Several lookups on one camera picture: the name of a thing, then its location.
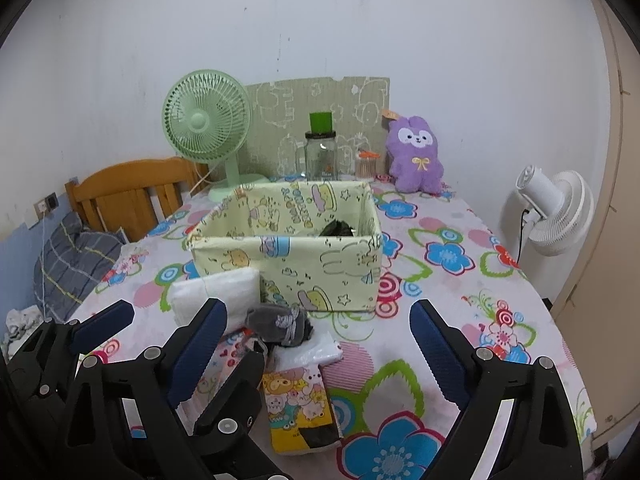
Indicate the purple plush bunny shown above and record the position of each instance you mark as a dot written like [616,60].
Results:
[415,160]

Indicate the glass jar green lid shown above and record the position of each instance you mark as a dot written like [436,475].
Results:
[321,155]

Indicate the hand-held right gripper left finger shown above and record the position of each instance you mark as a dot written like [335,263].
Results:
[200,345]

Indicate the white crumpled cloth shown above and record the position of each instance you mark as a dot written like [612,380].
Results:
[17,322]

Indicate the white desk fan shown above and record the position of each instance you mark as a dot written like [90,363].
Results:
[560,210]

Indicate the small clear glass jar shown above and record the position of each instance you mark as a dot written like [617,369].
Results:
[299,157]

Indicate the green desk fan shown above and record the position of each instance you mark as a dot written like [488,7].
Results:
[205,120]

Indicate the black socks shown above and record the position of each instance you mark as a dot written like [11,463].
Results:
[339,229]

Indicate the yellow cartoon print packet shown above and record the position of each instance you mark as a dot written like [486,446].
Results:
[295,400]

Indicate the green printed cardboard sheet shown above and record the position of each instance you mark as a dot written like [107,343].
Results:
[280,105]

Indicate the white plastic packet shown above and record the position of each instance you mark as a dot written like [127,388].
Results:
[310,352]

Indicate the grey sock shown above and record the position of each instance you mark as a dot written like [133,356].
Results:
[275,322]

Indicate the cotton swab container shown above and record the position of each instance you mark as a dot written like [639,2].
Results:
[367,165]

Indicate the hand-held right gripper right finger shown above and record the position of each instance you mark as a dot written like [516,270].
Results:
[440,355]

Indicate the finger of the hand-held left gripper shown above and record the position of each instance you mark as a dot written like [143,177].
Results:
[235,390]
[112,317]

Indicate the cartoon print fabric storage box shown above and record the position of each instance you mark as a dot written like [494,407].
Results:
[300,270]

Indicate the wall socket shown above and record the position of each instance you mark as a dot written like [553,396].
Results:
[45,206]

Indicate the blue plaid pillow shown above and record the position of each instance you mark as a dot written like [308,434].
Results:
[70,265]

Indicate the white towel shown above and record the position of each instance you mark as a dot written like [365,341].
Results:
[215,287]

